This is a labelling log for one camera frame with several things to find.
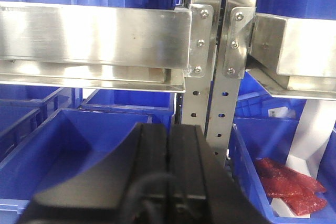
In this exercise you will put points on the steel shelf beam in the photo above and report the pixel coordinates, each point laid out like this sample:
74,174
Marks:
289,57
104,47

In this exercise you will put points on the left steel shelf beam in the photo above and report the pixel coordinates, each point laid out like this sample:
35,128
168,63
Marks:
104,47

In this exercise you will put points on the left steel perforated upright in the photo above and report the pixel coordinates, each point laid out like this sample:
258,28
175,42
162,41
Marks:
197,98

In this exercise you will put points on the blue bin far left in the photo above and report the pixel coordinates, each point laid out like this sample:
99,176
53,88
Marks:
24,108

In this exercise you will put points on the right steel perforated upright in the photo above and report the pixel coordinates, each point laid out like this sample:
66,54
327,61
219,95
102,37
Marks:
225,108

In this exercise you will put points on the blue bin back left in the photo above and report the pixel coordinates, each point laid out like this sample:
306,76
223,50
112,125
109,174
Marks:
142,102

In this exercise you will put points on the blue bin front left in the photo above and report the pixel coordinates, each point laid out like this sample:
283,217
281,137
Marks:
66,144

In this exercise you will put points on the steel perforated upright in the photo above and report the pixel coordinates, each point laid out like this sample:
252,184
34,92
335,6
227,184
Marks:
197,98
225,108

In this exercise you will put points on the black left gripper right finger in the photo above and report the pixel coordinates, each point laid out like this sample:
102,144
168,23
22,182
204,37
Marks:
212,196

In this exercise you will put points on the right steel shelf beam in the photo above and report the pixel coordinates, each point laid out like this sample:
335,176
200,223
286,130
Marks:
289,57

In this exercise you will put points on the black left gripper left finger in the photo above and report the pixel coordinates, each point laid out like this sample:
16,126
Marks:
130,185

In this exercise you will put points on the red packets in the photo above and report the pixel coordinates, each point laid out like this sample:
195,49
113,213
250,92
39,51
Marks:
297,190

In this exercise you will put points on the blue bin with red packets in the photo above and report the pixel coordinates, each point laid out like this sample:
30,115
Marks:
253,139

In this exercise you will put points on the tilted blue bin behind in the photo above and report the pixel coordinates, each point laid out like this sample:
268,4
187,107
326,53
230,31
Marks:
254,102

